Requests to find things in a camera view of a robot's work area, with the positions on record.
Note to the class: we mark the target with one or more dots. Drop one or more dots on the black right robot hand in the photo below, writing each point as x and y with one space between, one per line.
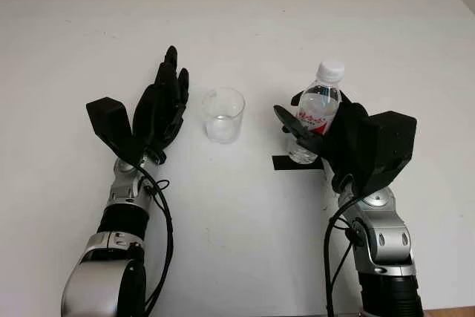
352 146

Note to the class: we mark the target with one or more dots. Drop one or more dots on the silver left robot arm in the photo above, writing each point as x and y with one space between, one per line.
100 276

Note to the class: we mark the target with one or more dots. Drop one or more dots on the clear water bottle red label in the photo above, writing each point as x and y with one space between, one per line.
319 105

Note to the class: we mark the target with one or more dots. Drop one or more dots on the black tape strip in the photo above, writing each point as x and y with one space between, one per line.
282 163

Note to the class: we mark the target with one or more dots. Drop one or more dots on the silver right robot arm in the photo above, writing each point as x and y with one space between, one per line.
389 242

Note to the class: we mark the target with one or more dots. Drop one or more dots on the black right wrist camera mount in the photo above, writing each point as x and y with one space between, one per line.
395 146

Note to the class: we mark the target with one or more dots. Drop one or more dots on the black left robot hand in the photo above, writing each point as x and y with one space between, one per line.
156 109

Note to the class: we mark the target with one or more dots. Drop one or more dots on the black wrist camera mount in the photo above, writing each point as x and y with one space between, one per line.
395 146
107 120

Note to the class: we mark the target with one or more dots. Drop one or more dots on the clear plastic cup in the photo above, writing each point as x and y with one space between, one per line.
222 120

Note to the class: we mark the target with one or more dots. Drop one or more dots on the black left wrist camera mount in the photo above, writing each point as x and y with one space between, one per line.
107 120

